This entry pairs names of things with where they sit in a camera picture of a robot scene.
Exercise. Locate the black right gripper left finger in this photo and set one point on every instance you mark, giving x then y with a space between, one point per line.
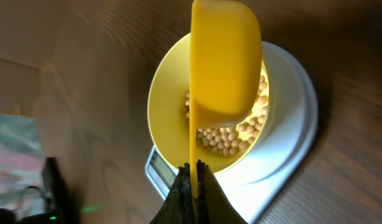
178 206

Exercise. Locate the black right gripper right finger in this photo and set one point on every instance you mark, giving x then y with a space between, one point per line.
212 204

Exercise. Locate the yellow measuring scoop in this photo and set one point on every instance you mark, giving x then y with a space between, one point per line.
225 65

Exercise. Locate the white digital kitchen scale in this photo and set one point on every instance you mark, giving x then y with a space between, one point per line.
252 184

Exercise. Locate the yellow bowl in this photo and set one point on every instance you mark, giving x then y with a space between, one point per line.
166 112

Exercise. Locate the soybeans in bowl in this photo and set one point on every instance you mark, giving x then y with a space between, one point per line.
232 142

